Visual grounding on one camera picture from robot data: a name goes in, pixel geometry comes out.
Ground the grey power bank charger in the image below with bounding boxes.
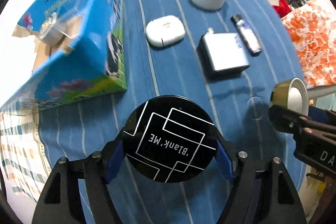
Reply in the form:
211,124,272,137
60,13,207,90
197,28,250,78

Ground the blue milk carton box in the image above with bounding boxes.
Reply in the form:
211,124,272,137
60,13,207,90
1,0,126,110

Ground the white earbuds case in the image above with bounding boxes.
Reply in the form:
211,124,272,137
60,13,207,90
145,15,186,48

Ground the blue striped cloth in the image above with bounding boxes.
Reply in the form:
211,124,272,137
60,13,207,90
33,0,306,223

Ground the orange floral cushion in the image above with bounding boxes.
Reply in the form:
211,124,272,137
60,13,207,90
281,2,335,88

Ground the silver round tin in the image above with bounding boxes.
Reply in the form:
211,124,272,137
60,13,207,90
38,12,67,47

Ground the plaid checkered cloth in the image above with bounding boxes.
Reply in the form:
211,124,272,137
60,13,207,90
1,99,52,202

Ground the black round ME tin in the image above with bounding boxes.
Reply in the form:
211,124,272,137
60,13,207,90
122,96,218,183

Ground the red cloth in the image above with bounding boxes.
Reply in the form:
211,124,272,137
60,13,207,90
273,0,291,18

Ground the clear acrylic box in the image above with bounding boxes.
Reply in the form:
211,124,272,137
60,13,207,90
46,0,89,44

